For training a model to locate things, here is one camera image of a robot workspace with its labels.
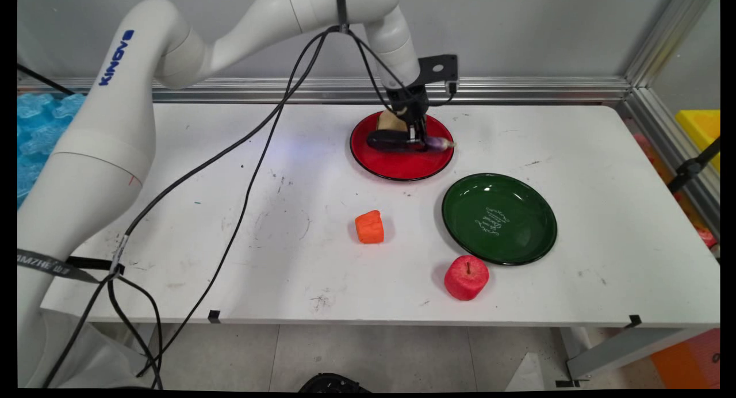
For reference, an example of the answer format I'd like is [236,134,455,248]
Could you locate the horizontal aluminium frame rail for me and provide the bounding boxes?
[17,76,633,105]

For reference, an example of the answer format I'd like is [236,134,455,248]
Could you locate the grey table leg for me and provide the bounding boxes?
[555,327,712,388]

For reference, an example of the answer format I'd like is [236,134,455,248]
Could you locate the yellow potato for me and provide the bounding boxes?
[377,110,407,132]

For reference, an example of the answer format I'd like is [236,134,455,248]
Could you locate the thin black background cable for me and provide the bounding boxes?
[17,63,76,96]

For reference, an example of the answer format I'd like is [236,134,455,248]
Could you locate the black stand pole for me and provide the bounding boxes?
[667,136,720,194]

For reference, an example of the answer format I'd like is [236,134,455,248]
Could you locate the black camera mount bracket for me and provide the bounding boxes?
[418,54,459,95]

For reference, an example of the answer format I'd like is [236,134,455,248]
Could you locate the orange carrot chunk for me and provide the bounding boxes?
[355,210,385,244]

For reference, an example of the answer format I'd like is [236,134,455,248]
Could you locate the orange box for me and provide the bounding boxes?
[650,329,720,389]

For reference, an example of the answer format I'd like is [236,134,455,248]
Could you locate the blue bubble wrap sheet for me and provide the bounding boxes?
[17,92,88,208]

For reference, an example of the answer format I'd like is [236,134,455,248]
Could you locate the red apple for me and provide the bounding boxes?
[444,255,490,301]

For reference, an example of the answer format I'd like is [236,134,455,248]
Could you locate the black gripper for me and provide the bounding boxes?
[384,83,431,152]

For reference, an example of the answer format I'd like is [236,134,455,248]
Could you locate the side aluminium frame rail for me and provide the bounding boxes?
[624,87,720,240]

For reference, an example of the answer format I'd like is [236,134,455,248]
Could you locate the black printed strap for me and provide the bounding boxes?
[17,248,125,285]

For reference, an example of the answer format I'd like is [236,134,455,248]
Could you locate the purple eggplant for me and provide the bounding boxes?
[366,129,455,154]

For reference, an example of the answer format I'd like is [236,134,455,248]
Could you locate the green round plate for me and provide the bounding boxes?
[441,173,558,267]

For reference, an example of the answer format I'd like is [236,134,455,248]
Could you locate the black object on floor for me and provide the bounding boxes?
[297,373,373,393]

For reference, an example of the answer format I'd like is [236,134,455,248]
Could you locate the upright aluminium frame post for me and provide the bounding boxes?
[624,0,718,89]

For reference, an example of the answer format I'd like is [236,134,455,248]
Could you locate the long black cable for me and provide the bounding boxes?
[43,25,416,389]
[106,25,458,389]

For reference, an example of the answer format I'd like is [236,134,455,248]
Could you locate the red round plate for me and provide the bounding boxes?
[349,109,455,182]

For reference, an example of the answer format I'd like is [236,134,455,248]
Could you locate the yellow plastic bin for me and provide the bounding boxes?
[675,110,720,175]

